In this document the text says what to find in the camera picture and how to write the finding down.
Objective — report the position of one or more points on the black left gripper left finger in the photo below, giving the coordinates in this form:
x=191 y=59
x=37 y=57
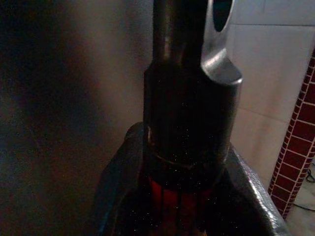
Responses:
x=120 y=186

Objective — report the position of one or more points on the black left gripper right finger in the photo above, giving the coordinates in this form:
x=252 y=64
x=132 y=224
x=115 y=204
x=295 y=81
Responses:
x=251 y=206

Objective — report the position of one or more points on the red brick tiled column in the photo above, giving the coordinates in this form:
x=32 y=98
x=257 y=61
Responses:
x=295 y=147

